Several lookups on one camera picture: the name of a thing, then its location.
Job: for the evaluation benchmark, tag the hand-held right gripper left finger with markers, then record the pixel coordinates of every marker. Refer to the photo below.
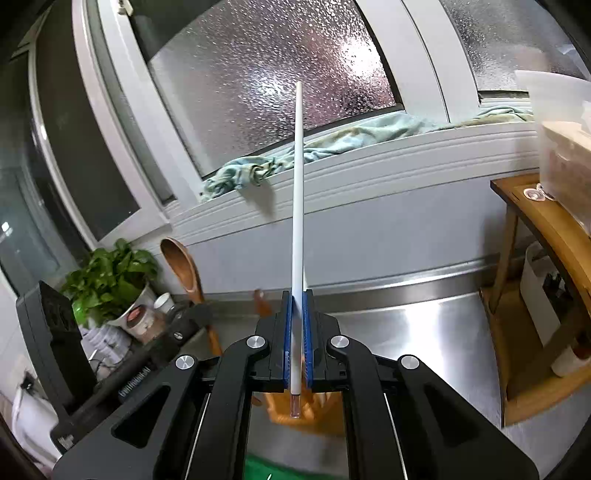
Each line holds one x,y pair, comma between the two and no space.
287,341

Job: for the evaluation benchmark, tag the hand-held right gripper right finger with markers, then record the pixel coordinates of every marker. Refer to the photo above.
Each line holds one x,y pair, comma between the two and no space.
308,341

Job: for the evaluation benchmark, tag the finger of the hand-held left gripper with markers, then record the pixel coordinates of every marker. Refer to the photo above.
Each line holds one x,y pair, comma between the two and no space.
194,318

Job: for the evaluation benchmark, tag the wooden utensil holder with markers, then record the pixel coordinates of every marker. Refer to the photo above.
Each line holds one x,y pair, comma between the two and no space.
277,413

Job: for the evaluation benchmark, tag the white chopstick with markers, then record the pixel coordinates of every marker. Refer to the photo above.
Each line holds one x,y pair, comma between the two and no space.
298,207

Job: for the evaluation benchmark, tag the small white cup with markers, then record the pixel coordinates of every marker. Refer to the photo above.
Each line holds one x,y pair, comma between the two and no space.
164,303

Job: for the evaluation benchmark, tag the white printed can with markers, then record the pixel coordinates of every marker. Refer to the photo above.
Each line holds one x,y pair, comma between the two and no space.
106,344

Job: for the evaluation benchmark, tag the light wooden spoon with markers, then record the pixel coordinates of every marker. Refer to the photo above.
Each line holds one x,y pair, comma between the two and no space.
180,267

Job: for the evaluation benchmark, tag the green potted plant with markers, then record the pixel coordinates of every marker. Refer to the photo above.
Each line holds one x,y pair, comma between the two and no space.
108,281

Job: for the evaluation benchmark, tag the pale green cloth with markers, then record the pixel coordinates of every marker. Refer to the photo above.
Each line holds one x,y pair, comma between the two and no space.
332,141

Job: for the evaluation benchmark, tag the dark glass window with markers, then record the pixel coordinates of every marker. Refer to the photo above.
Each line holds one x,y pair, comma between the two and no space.
74,138

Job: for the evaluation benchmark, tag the white container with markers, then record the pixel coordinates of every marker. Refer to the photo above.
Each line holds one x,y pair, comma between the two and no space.
540,295

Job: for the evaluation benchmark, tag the frosted glass window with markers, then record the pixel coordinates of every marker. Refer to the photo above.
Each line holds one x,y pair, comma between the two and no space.
258,83

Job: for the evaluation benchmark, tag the wooden shelf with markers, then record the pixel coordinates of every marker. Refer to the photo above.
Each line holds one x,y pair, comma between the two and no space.
545,230

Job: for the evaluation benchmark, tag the translucent plastic storage box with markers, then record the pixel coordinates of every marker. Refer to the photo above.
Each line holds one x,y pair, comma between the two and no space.
565,152

